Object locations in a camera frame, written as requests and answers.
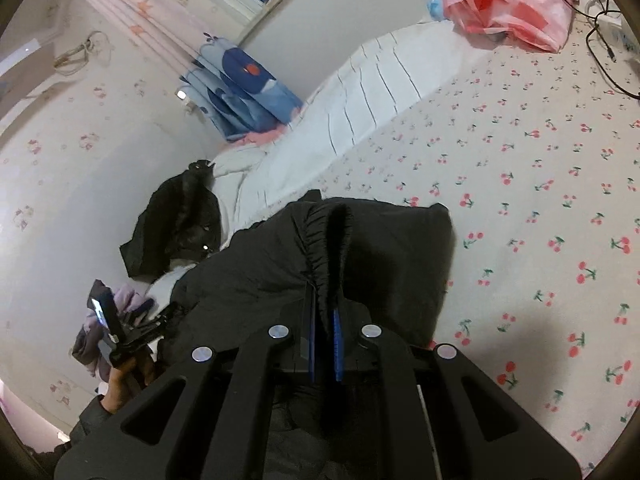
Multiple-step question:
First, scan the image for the white striped quilt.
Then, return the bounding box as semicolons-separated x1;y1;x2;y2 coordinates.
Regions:
207;22;481;231

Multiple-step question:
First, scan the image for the purple cloth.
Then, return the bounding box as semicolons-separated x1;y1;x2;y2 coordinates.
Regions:
70;282;156;378

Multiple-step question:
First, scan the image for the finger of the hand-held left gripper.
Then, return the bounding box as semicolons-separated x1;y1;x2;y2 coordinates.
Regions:
131;301;184;342

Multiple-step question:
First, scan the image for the black fur-trimmed garment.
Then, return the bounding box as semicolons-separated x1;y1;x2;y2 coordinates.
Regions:
119;159;223;278

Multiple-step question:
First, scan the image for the beige curtain tieback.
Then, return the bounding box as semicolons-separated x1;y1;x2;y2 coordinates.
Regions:
52;30;108;68

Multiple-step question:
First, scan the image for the white power strip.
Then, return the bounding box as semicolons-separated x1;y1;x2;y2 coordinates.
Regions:
592;12;640;61

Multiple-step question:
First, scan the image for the pink patterned cloth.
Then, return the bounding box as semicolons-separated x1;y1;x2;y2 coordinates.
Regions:
440;0;573;53

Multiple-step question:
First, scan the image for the white garment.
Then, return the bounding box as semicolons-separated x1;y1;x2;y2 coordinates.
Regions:
145;260;201;331

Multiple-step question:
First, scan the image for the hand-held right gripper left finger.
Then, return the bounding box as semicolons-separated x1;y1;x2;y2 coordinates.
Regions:
54;280;318;480

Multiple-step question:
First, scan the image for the blue floral cloth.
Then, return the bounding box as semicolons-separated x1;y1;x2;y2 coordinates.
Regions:
179;32;304;142

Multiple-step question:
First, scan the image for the black puffer jacket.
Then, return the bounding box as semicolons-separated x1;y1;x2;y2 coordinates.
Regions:
160;189;453;480

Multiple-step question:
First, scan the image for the cherry print bed sheet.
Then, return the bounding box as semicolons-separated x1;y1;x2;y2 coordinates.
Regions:
220;10;640;480

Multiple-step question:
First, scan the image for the person's left hand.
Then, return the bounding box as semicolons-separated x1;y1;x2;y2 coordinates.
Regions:
102;345;156;413

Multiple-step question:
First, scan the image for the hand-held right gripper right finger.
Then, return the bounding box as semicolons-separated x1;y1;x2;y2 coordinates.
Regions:
332;294;583;480

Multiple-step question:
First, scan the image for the person's left forearm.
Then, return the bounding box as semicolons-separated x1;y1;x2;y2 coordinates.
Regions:
42;395;126;480

